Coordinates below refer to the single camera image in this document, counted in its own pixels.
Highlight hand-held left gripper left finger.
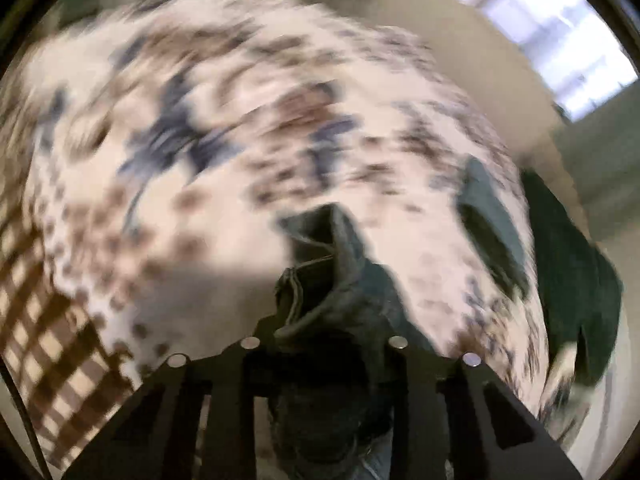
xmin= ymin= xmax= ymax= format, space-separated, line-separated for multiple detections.
xmin=62 ymin=317 xmax=281 ymax=480

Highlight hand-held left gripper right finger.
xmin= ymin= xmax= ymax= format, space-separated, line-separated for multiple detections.
xmin=389 ymin=334 xmax=584 ymax=480

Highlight dark blue jeans pants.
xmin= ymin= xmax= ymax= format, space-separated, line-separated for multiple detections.
xmin=267 ymin=204 xmax=443 ymax=480

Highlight brown checked bed sheet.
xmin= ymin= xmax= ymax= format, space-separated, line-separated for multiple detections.
xmin=0 ymin=175 xmax=133 ymax=468

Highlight dark green cloth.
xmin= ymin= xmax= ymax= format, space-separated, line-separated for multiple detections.
xmin=520 ymin=169 xmax=624 ymax=388

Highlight floral blanket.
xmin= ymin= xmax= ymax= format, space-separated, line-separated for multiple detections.
xmin=17 ymin=0 xmax=551 ymax=441

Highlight window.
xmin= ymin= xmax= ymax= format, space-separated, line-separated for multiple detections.
xmin=429 ymin=0 xmax=640 ymax=122

